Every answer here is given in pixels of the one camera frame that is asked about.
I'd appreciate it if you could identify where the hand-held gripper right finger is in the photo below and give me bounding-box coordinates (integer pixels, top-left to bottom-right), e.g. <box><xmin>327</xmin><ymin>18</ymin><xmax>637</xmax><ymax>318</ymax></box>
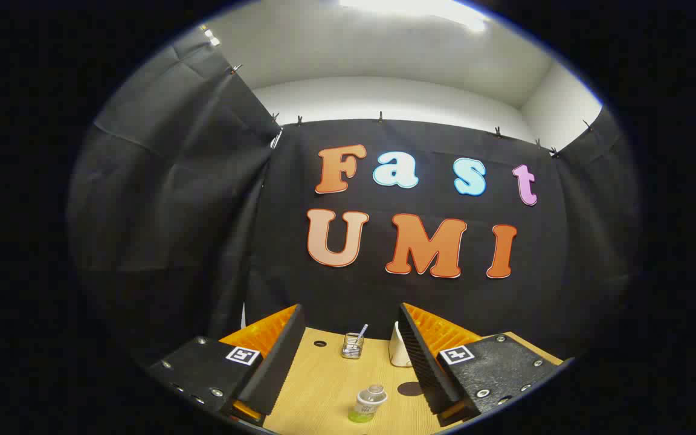
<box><xmin>398</xmin><ymin>302</ymin><xmax>575</xmax><ymax>428</ymax></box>

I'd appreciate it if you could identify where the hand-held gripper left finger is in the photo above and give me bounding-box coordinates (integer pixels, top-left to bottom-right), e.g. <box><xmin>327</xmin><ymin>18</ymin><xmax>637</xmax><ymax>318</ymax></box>
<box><xmin>146</xmin><ymin>304</ymin><xmax>306</xmax><ymax>427</ymax></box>

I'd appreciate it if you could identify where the clear juice bottle white label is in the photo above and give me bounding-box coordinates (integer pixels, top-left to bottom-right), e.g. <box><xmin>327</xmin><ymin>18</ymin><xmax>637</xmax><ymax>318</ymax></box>
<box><xmin>348</xmin><ymin>384</ymin><xmax>388</xmax><ymax>424</ymax></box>

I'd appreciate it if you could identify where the small cream toaster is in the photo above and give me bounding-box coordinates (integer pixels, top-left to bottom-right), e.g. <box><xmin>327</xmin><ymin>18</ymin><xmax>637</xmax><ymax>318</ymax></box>
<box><xmin>388</xmin><ymin>321</ymin><xmax>413</xmax><ymax>368</ymax></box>

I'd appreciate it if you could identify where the wooden table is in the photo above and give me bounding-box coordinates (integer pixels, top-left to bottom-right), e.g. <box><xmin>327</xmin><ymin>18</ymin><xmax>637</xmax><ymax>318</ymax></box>
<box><xmin>263</xmin><ymin>326</ymin><xmax>566</xmax><ymax>435</ymax></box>

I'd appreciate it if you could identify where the clear glass holder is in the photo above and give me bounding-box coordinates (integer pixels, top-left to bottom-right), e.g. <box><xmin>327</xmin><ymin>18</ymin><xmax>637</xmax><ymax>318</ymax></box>
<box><xmin>341</xmin><ymin>332</ymin><xmax>365</xmax><ymax>360</ymax></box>

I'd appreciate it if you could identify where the black backdrop cloth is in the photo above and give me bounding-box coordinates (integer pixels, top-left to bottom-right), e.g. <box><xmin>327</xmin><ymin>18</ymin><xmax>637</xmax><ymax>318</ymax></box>
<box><xmin>67</xmin><ymin>24</ymin><xmax>645</xmax><ymax>375</ymax></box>

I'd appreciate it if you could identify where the ceiling light panel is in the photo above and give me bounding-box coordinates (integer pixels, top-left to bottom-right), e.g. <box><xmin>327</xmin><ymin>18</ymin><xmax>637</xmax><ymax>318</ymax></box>
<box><xmin>339</xmin><ymin>0</ymin><xmax>488</xmax><ymax>32</ymax></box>

